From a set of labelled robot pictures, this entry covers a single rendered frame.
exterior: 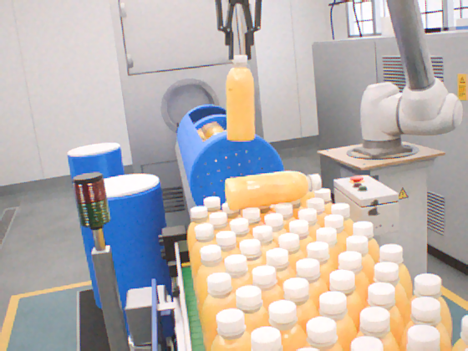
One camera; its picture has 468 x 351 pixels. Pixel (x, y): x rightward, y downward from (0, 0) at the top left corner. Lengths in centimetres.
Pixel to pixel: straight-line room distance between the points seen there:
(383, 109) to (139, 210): 98
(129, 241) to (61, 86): 487
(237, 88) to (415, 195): 103
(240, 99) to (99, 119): 535
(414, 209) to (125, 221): 111
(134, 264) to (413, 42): 123
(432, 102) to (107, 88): 512
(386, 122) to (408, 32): 38
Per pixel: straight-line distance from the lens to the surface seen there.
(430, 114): 196
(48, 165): 671
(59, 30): 660
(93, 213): 106
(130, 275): 189
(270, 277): 86
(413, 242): 219
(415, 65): 190
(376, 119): 206
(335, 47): 436
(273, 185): 117
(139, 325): 142
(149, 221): 185
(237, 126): 133
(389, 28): 403
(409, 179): 209
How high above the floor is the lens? 148
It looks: 14 degrees down
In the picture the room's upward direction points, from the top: 6 degrees counter-clockwise
